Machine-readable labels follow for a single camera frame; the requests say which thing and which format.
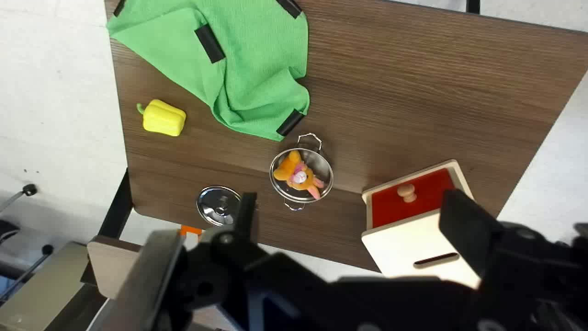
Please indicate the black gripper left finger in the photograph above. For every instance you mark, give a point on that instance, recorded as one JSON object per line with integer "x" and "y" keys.
{"x": 246, "y": 217}

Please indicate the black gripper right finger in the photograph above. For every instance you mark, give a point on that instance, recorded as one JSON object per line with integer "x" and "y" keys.
{"x": 468, "y": 226}

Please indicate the round steel pot lid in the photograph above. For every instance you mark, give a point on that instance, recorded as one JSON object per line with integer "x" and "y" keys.
{"x": 216, "y": 204}

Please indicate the small orange object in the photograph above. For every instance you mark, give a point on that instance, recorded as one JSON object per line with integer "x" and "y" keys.
{"x": 191, "y": 230}

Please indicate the orange plush toy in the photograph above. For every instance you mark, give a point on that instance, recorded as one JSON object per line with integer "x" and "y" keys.
{"x": 292, "y": 171}

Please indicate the small steel pot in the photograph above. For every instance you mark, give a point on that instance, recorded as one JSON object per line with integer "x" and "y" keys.
{"x": 319, "y": 165}

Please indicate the yellow toy bell pepper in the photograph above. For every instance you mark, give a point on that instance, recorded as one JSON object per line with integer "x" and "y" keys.
{"x": 161, "y": 117}

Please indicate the green microfiber cloth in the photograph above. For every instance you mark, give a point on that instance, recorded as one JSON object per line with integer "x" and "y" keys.
{"x": 244, "y": 66}

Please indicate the black table leg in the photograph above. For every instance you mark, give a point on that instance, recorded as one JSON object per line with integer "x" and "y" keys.
{"x": 472, "y": 5}

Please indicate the black metal stand leg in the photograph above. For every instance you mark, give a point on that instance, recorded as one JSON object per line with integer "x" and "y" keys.
{"x": 18, "y": 196}
{"x": 27, "y": 268}

